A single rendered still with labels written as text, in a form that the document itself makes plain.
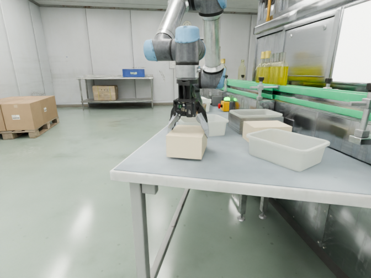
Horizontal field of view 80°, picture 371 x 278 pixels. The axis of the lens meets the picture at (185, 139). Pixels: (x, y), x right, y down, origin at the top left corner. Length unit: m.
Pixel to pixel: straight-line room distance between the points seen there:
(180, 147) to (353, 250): 0.97
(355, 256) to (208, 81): 1.10
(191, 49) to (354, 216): 1.03
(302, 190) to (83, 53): 7.11
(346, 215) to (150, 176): 0.99
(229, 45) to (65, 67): 4.92
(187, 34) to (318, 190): 0.56
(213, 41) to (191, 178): 0.76
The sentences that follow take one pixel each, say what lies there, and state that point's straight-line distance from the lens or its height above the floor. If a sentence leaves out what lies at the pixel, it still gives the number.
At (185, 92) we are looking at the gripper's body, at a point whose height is 0.98.
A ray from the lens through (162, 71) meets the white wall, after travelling 7.15.
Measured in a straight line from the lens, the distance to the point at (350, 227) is 1.35.
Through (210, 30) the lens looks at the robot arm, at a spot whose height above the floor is 1.23.
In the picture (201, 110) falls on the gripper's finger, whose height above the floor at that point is 0.91.
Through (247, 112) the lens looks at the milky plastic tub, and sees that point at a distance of 1.25.
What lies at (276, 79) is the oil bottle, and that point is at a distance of 1.42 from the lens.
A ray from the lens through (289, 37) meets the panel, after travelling 1.65.
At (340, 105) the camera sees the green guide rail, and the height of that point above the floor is 0.92.
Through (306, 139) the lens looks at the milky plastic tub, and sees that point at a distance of 0.88.
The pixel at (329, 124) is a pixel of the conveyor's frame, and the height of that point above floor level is 0.84.
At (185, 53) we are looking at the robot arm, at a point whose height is 1.09.
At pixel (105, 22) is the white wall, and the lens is 7.37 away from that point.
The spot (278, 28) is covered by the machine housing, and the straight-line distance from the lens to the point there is 1.84.
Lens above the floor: 1.04
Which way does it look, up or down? 17 degrees down
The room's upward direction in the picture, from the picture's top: straight up
